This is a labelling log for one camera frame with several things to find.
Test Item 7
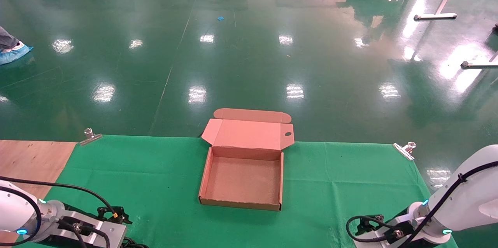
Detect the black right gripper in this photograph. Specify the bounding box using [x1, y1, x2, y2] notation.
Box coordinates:
[356, 215, 386, 237]

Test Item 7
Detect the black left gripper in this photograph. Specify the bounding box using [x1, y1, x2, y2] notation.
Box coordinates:
[97, 206, 133, 225]

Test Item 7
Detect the open brown cardboard box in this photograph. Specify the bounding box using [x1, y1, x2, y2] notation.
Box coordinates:
[198, 108, 295, 212]

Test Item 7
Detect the green table cloth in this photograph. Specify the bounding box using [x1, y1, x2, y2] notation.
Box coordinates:
[14, 135, 459, 248]

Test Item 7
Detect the silver binder clip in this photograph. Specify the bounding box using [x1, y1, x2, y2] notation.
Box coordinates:
[80, 128, 103, 146]
[393, 142, 417, 161]

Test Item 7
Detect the blue shoe cover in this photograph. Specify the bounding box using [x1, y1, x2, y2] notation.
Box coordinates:
[0, 44, 34, 65]

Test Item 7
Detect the grey trouser leg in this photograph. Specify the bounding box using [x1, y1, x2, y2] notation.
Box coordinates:
[0, 26, 21, 51]

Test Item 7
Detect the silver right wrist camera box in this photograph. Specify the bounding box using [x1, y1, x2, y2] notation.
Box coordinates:
[353, 209, 415, 248]

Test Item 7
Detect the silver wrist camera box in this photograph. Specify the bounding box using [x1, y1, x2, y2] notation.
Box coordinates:
[353, 209, 415, 248]
[51, 210, 128, 248]

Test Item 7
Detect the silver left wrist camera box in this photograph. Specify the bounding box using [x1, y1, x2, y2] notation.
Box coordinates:
[51, 210, 128, 248]

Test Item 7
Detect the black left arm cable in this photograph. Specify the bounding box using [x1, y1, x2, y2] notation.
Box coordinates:
[0, 176, 117, 248]

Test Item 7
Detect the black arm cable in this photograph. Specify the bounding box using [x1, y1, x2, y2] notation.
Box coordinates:
[346, 160, 498, 248]
[0, 176, 117, 248]

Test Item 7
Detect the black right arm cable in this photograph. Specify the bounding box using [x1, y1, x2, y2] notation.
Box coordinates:
[346, 160, 498, 248]

